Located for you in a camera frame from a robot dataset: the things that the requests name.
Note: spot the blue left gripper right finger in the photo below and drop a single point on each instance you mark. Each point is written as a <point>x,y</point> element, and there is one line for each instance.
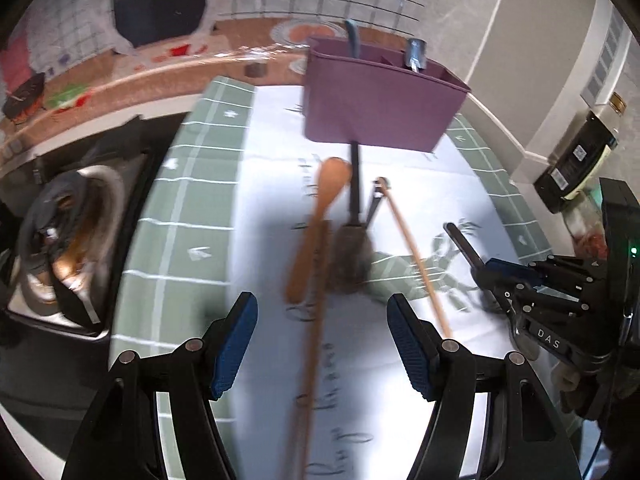
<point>416,348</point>

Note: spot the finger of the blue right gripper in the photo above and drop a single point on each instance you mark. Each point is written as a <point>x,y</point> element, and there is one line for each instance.
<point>496,271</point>

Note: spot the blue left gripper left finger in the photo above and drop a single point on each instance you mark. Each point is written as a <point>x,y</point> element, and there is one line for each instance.
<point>228,340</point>

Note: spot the steel spoon black handle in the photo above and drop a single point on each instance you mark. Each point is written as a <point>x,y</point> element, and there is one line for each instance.
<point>352,250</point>

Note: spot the wooden chopstick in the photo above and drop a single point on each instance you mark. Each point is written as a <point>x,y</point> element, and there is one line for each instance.
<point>299,441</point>
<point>442,320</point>

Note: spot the brown wooden spoon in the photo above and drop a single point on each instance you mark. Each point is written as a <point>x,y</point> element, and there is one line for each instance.
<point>334,173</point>

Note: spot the grey slotted spoon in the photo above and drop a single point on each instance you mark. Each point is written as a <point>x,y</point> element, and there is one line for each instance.
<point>415,54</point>

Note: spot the blue-grey plastic spoon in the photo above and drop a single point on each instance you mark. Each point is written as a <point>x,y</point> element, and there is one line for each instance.
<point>353,37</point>

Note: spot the black handled ladle spoon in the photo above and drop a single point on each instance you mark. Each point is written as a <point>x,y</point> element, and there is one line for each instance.
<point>475,262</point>

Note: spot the gloved right hand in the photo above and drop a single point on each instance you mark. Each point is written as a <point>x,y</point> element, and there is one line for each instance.
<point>581,394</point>

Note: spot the chili jar yellow lid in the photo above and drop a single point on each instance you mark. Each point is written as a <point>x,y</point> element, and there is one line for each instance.
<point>583,219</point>

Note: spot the dark soy sauce bottle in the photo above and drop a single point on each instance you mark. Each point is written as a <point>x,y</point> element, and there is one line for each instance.
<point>591,138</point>

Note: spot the black gas stove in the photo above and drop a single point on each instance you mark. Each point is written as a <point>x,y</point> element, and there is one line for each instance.
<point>67,219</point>

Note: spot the purple plastic utensil holder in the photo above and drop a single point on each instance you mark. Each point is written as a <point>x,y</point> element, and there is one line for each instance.
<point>375,99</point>

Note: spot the grey wall vent grille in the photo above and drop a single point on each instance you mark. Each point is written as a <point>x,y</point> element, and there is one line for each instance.
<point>610,63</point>

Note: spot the cartoon kitchen wall sticker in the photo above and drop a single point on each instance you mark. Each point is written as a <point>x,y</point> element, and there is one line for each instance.
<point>56,53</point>

